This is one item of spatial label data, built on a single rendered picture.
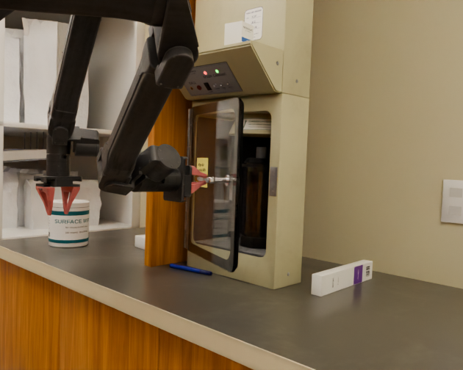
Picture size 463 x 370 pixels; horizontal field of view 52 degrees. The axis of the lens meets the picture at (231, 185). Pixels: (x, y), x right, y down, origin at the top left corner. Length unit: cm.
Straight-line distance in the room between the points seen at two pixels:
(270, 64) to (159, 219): 54
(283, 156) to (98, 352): 67
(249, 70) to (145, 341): 65
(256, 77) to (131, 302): 58
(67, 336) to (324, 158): 93
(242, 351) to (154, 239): 59
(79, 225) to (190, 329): 81
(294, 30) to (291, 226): 47
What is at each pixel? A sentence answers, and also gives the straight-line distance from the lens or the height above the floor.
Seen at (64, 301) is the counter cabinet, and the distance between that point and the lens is 143.
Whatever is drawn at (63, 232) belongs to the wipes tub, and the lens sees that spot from 166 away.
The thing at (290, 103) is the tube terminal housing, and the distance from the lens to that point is 118.
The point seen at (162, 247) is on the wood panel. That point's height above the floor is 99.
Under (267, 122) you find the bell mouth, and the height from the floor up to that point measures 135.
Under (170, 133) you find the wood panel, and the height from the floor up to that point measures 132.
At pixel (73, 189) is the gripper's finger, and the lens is 129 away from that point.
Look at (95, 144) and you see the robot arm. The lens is 128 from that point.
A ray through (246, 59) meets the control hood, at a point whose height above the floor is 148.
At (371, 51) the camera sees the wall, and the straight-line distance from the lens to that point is 155.
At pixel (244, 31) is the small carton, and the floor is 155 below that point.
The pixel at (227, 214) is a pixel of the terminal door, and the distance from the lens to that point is 111.
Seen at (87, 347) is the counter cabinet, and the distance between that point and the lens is 136.
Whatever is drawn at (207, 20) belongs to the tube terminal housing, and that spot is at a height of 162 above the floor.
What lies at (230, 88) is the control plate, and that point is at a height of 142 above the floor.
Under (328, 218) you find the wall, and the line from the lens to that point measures 158.
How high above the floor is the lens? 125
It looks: 3 degrees down
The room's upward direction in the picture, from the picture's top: 2 degrees clockwise
